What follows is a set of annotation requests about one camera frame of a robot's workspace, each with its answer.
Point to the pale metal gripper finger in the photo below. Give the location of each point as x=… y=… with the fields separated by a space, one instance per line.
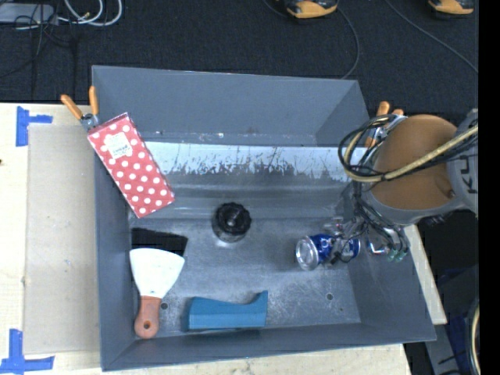
x=339 y=251
x=336 y=223

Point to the blue and silver drink can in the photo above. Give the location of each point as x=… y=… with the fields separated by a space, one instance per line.
x=312 y=250

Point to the grey metal bin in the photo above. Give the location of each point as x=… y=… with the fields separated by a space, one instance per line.
x=254 y=272

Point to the black ribbed round cap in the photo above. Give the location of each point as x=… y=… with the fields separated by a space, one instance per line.
x=232 y=219

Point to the blue curved block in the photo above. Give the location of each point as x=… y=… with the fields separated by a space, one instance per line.
x=226 y=313

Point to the black flat wedge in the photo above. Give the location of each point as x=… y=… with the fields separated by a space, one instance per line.
x=160 y=240

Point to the red white-dotted box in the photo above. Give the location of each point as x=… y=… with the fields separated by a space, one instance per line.
x=133 y=166

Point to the pale wood flat board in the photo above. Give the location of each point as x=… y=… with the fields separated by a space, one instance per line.
x=58 y=229

